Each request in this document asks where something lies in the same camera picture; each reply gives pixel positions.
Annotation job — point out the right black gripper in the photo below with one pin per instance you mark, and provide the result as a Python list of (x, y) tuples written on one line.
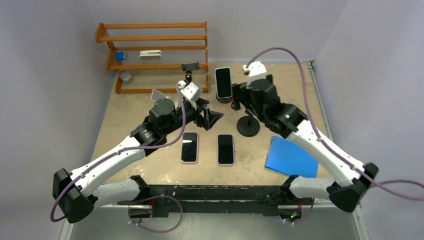
[(241, 91)]

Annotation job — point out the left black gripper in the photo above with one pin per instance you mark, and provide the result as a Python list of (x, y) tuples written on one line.
[(210, 116)]

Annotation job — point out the black phone stand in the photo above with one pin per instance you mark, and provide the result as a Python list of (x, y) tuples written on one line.
[(248, 126), (188, 68)]

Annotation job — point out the pink case smartphone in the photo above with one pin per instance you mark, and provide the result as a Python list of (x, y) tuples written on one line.
[(189, 147)]

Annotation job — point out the lavender case smartphone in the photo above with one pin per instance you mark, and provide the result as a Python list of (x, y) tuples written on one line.
[(225, 150)]

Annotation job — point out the silver folding phone stand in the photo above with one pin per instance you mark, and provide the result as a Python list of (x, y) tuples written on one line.
[(157, 95)]

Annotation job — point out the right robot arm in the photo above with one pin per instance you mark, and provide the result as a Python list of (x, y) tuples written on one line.
[(350, 179)]

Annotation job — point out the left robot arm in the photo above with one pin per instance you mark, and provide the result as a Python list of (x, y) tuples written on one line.
[(78, 192)]

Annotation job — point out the round brown phone dock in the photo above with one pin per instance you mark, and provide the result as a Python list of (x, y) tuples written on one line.
[(224, 100)]

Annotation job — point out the light blue case smartphone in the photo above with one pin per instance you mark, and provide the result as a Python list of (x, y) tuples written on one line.
[(223, 81)]

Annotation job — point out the blue notebook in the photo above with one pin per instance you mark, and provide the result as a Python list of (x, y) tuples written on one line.
[(287, 158)]

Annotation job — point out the white eraser block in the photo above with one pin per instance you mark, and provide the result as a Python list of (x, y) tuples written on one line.
[(150, 54)]

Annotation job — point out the clear small jar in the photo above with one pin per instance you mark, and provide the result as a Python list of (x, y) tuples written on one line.
[(124, 75)]

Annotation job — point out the wooden shelf rack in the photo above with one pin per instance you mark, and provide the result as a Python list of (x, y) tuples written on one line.
[(184, 42)]

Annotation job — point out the blue white small box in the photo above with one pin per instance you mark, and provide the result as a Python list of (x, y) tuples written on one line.
[(121, 56)]

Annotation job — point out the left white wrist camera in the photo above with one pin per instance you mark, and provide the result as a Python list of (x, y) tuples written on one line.
[(190, 91)]

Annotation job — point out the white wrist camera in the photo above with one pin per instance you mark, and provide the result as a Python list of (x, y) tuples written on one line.
[(190, 91), (255, 71)]

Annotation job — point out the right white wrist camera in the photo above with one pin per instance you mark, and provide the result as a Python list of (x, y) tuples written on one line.
[(255, 71)]

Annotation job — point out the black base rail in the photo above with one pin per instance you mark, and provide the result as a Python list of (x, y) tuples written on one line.
[(266, 200)]

